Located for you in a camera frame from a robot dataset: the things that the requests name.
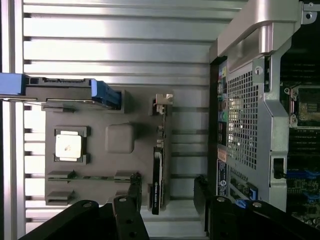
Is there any grey plastic parts rack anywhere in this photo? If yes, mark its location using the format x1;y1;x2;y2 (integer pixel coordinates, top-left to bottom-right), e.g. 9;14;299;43
41;88;176;211

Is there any black and silver PC case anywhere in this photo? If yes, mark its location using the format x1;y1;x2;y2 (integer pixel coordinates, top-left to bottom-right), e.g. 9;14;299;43
208;0;320;240

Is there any silver CPU chip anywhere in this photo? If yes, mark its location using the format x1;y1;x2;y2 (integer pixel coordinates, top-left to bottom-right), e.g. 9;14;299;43
54;133;84;159

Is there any CPU socket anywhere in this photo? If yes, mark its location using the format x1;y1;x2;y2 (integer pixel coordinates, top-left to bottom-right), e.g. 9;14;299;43
284;84;320;127

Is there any blue expansion slot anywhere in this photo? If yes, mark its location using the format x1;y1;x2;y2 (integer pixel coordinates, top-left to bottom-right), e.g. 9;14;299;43
286;169;320;180

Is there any green motherboard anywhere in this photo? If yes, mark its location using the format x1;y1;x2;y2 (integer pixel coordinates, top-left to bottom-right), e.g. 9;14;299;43
277;47;320;226

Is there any hard disk in blue caddy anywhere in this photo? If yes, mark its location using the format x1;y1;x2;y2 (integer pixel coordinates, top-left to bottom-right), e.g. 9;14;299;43
0;72;123;111

